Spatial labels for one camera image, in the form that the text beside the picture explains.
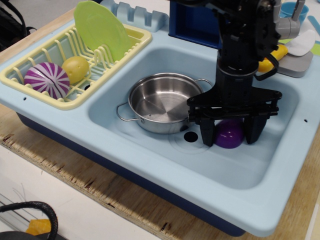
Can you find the yellow dish rack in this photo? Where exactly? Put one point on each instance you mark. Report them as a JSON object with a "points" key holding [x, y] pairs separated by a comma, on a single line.
{"points": [[62, 46]]}

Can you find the black bag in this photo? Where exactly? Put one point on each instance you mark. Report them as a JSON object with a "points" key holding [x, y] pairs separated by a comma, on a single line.
{"points": [[12, 31]]}

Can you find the green plastic plate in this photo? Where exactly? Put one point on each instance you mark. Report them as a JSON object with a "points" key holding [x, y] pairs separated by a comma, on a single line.
{"points": [[98, 26]]}

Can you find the light blue toy sink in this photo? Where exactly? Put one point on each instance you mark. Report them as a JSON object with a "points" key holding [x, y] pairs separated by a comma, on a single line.
{"points": [[248, 186]]}

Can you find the purple toy eggplant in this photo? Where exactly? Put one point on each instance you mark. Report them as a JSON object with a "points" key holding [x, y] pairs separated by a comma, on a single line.
{"points": [[229, 133]]}

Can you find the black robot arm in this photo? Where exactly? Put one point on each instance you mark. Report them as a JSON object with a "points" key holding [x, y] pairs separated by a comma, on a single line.
{"points": [[248, 37]]}

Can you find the white faucet handle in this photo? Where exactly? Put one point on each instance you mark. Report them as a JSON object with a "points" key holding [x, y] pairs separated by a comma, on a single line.
{"points": [[302, 44]]}

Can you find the grey toy faucet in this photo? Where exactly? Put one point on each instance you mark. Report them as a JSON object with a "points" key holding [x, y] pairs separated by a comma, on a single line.
{"points": [[289, 28]]}

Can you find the yellow toy utensil handle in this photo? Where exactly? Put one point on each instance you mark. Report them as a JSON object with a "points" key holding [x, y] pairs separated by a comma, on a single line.
{"points": [[277, 55]]}

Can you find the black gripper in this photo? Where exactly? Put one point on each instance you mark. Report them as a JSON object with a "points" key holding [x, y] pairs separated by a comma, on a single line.
{"points": [[233, 96]]}

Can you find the dark blue plastic box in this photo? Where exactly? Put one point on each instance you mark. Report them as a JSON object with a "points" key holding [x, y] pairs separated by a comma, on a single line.
{"points": [[194, 24]]}

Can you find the yellow toy potato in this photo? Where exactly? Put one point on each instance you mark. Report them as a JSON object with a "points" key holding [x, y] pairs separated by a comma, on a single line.
{"points": [[76, 68]]}

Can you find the stainless steel pot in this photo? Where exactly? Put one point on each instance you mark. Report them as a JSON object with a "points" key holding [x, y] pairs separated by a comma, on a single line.
{"points": [[158, 103]]}

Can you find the purple white toy onion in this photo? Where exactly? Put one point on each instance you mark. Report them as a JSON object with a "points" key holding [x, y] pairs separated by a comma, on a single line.
{"points": [[48, 77]]}

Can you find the yellow tape piece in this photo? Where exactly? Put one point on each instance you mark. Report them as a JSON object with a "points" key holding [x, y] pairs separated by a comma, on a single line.
{"points": [[38, 227]]}

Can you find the blue plastic cup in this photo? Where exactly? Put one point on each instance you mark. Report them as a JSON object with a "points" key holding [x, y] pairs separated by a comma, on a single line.
{"points": [[287, 10]]}

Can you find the light blue utensil holder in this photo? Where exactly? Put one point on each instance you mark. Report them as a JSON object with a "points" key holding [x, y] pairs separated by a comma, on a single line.
{"points": [[137, 16]]}

